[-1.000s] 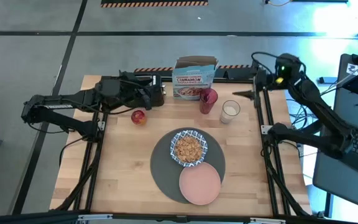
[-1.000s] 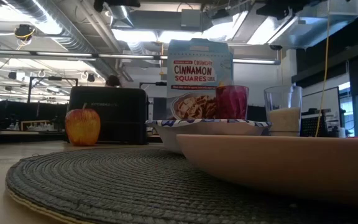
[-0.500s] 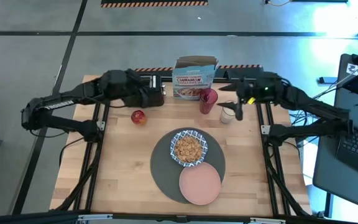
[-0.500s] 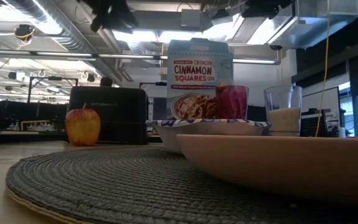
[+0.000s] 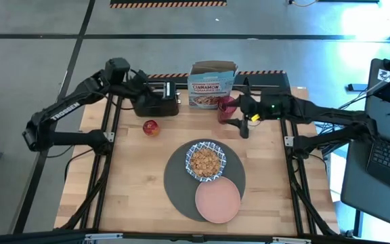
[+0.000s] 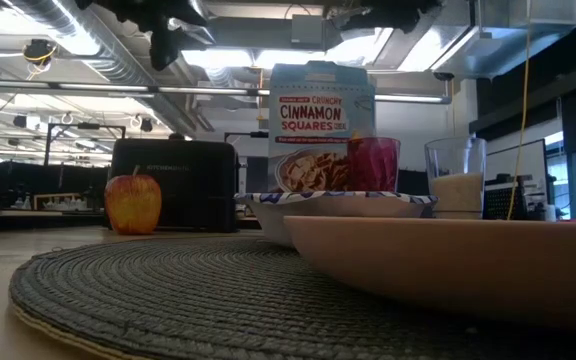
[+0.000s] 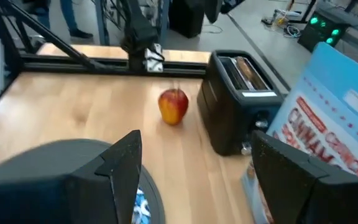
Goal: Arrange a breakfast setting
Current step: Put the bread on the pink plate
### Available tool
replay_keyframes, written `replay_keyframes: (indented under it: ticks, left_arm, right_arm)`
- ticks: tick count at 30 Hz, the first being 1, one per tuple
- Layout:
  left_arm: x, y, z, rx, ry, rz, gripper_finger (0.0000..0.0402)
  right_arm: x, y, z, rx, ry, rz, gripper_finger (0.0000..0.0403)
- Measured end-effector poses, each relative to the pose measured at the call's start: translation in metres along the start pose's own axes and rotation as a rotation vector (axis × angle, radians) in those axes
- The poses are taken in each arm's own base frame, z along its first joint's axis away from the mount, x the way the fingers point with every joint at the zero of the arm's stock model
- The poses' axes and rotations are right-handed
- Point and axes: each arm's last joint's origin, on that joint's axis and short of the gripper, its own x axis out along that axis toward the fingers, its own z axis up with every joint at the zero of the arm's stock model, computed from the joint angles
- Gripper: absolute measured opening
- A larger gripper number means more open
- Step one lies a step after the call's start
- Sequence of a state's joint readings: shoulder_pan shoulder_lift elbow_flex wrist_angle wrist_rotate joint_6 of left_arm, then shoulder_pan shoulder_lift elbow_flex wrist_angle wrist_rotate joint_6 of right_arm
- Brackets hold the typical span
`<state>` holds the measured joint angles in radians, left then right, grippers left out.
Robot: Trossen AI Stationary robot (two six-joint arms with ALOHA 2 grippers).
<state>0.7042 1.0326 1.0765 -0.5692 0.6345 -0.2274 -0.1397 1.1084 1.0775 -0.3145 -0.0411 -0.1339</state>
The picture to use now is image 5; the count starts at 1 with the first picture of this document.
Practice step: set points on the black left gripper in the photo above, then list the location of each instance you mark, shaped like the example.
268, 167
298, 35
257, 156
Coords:
139, 86

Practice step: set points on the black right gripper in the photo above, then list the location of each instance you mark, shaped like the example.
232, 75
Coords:
264, 106

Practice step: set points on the red translucent cup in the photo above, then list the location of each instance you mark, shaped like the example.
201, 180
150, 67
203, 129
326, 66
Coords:
225, 112

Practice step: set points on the black toaster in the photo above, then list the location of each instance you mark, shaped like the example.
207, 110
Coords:
157, 108

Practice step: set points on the cinnamon squares cereal box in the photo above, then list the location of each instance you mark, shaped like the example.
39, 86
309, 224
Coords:
210, 88

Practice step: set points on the red apple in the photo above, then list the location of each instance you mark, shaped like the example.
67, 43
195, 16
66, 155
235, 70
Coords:
151, 128

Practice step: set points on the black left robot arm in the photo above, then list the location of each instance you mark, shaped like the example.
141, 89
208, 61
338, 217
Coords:
66, 108

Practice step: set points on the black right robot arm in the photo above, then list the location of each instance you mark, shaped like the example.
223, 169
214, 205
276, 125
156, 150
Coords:
334, 117

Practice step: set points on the orange black hazard strip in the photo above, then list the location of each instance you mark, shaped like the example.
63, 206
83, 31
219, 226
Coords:
262, 72

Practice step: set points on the brown cereal pieces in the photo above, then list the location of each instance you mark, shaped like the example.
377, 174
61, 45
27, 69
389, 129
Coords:
205, 162

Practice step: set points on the blue patterned white bowl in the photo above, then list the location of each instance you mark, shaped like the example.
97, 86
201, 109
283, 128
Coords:
189, 162

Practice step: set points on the orange black hazard floor tape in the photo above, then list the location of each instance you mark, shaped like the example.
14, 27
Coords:
168, 4

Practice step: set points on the round grey woven placemat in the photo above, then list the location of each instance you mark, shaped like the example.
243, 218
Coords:
178, 183

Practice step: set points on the black table edge bar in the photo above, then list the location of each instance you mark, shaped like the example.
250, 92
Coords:
181, 239

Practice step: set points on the grey laptop stand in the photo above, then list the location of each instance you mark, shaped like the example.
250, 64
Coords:
361, 189

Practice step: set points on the dark laptop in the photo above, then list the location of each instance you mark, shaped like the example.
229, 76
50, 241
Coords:
389, 159

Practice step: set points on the black rail behind table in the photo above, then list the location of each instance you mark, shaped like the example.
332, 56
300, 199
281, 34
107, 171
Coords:
269, 82

